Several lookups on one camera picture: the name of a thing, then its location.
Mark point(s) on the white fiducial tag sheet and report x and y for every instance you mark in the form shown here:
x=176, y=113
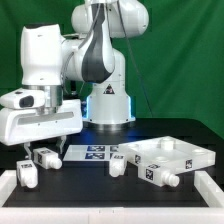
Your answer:
x=90, y=152

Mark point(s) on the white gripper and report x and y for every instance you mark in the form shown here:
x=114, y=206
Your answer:
x=22, y=126

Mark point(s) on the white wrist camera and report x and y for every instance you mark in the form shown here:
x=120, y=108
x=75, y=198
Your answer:
x=23, y=99

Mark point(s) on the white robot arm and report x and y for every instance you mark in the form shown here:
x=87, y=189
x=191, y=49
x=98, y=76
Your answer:
x=70, y=80

